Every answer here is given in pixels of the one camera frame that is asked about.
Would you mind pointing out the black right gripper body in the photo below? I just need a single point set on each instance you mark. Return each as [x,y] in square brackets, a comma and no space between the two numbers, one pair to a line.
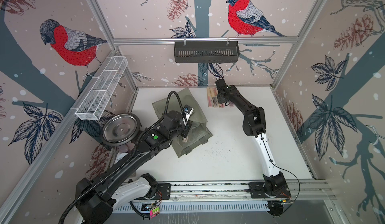
[220,98]

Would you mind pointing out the round steel plate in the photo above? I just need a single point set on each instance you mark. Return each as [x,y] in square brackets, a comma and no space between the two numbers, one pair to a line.
[121,129]

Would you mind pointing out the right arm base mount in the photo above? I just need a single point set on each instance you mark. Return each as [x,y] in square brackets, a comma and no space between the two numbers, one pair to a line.
[262,190]

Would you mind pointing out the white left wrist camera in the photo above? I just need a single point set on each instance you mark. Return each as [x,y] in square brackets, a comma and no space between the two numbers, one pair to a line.
[187,110]

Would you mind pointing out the green canvas tote bag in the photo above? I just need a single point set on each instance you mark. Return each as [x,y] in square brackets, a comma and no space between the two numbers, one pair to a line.
[170,109]

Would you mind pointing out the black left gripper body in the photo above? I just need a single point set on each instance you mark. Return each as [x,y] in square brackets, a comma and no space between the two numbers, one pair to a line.
[186,130]

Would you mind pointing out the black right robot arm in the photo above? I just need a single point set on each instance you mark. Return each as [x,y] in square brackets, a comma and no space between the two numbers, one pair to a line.
[254,125]

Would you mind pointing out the black hanging wire basket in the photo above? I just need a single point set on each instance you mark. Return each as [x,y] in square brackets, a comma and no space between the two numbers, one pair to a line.
[206,52]

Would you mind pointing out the white mesh wall shelf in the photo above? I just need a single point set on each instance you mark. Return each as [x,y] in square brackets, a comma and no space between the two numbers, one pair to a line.
[99,95]

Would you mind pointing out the black right base connector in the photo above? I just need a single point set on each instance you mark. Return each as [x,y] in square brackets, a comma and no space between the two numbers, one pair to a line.
[275,208]

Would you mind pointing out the pink small circuit board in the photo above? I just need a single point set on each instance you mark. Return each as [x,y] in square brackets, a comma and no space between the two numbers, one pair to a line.
[154,212]

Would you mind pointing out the black grey wooden folding fan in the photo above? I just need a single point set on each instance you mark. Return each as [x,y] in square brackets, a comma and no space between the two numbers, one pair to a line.
[212,94]

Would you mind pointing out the pink wooden folding fan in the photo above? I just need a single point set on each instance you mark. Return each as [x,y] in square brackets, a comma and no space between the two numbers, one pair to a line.
[209,97]

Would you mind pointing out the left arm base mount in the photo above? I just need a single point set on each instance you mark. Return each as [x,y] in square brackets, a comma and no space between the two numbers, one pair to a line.
[160,192]

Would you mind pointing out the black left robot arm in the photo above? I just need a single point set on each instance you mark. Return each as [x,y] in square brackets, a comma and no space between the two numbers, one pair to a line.
[97,198]

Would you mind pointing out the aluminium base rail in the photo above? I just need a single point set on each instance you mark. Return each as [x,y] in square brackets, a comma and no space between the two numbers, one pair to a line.
[245,190]

